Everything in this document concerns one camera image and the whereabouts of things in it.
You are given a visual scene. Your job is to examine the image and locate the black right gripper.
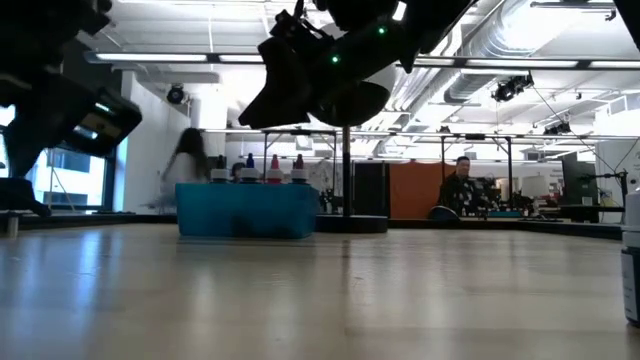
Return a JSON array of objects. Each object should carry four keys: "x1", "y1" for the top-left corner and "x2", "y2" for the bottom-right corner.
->
[{"x1": 238, "y1": 19, "x2": 402, "y2": 130}]

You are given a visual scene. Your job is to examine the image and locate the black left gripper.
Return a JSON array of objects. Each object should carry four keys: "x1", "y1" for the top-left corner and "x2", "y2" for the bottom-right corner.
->
[{"x1": 0, "y1": 64, "x2": 144, "y2": 179}]

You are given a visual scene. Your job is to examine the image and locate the red-tipped food coloring bottle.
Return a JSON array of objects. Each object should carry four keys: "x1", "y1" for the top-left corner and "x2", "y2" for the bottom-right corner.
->
[{"x1": 265, "y1": 153, "x2": 285, "y2": 185}]

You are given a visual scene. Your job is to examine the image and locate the white-labelled dropper bottle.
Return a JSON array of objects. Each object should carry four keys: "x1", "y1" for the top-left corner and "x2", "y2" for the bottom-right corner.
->
[{"x1": 620, "y1": 189, "x2": 640, "y2": 329}]

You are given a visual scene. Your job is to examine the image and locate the blue-tipped food coloring bottle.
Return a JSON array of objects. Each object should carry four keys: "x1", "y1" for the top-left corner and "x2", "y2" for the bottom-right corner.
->
[{"x1": 240, "y1": 152, "x2": 262, "y2": 185}]

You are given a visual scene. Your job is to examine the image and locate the black-tipped food coloring bottle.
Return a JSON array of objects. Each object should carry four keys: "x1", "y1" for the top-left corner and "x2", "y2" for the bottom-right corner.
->
[{"x1": 210, "y1": 154, "x2": 231, "y2": 185}]

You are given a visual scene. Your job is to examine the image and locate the black bulky seat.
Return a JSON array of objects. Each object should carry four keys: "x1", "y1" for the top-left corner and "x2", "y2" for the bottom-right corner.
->
[{"x1": 0, "y1": 177, "x2": 51, "y2": 217}]

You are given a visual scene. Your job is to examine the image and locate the white black sphere on stand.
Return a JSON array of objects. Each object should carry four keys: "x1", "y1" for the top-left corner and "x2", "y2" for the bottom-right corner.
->
[{"x1": 309, "y1": 63, "x2": 397, "y2": 235}]

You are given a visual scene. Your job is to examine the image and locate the black ceiling spotlight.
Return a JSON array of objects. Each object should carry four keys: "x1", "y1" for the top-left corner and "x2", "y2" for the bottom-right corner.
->
[{"x1": 166, "y1": 83, "x2": 190, "y2": 106}]

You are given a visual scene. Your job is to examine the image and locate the teal storage box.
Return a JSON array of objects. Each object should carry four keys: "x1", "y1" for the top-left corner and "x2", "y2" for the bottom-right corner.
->
[{"x1": 174, "y1": 182, "x2": 321, "y2": 240}]

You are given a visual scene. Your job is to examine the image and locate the person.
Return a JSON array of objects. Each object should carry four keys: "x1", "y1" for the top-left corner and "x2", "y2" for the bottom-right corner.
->
[
  {"x1": 438, "y1": 155, "x2": 489, "y2": 220},
  {"x1": 149, "y1": 127, "x2": 211, "y2": 211}
]

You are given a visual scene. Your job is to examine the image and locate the black panel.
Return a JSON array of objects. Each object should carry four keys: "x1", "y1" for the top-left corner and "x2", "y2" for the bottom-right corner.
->
[{"x1": 353, "y1": 160, "x2": 390, "y2": 217}]

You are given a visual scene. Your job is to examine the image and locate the orange partition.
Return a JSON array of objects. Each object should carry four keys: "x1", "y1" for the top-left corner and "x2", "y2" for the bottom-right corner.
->
[{"x1": 388, "y1": 162, "x2": 454, "y2": 220}]

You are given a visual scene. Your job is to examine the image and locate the black rounded object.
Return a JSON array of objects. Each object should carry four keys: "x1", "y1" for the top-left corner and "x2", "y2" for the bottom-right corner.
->
[{"x1": 428, "y1": 204, "x2": 461, "y2": 221}]

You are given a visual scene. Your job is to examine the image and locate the tall black monitor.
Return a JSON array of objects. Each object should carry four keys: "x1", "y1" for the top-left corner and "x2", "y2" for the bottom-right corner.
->
[{"x1": 561, "y1": 151, "x2": 600, "y2": 206}]

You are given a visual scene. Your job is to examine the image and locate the black boom stand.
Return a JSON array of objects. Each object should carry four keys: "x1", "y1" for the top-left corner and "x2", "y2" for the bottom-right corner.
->
[{"x1": 579, "y1": 169, "x2": 630, "y2": 207}]

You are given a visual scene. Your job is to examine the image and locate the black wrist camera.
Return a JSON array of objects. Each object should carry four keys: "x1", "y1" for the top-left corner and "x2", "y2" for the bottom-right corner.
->
[{"x1": 269, "y1": 8, "x2": 324, "y2": 51}]

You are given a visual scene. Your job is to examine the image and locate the dark window frame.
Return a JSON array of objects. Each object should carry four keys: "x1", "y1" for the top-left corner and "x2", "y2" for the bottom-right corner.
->
[{"x1": 0, "y1": 104, "x2": 124, "y2": 214}]

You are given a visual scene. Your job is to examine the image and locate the ceiling light rail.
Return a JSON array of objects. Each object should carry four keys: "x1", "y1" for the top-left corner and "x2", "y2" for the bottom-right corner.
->
[{"x1": 84, "y1": 49, "x2": 640, "y2": 71}]

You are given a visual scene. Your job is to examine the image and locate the short grey post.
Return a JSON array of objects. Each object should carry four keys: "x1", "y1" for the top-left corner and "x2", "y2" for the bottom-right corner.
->
[{"x1": 5, "y1": 209, "x2": 21, "y2": 239}]

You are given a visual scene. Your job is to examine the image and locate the black table edge rail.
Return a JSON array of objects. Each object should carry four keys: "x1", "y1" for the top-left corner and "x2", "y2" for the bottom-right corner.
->
[{"x1": 0, "y1": 213, "x2": 640, "y2": 241}]

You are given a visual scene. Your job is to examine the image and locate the black metal gantry frame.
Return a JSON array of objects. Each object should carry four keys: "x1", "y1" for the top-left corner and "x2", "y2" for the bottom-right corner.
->
[{"x1": 262, "y1": 128, "x2": 515, "y2": 216}]

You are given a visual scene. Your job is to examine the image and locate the silver ventilation duct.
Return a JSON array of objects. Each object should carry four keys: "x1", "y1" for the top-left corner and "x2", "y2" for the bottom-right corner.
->
[{"x1": 439, "y1": 0, "x2": 561, "y2": 104}]

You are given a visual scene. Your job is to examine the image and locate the black ceiling camera rig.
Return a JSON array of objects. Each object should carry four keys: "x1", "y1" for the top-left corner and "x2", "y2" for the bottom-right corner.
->
[{"x1": 491, "y1": 73, "x2": 535, "y2": 104}]

